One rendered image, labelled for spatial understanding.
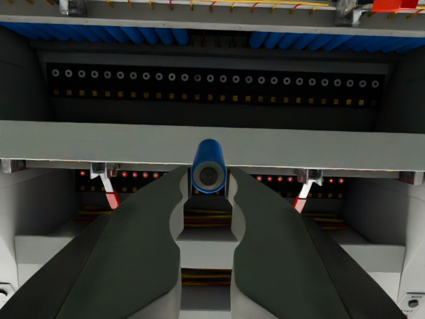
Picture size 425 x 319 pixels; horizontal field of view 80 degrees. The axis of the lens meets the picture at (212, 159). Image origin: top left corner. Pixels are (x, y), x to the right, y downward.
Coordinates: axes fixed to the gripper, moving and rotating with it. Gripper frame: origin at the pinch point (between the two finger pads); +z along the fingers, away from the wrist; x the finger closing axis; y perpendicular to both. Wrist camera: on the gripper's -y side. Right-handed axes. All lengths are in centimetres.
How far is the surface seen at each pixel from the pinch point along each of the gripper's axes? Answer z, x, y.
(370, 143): 16.7, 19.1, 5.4
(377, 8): 11.8, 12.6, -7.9
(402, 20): 19.6, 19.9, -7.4
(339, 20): 17.5, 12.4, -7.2
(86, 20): 19.7, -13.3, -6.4
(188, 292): 27, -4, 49
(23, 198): 22.3, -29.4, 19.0
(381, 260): 17.2, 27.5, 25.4
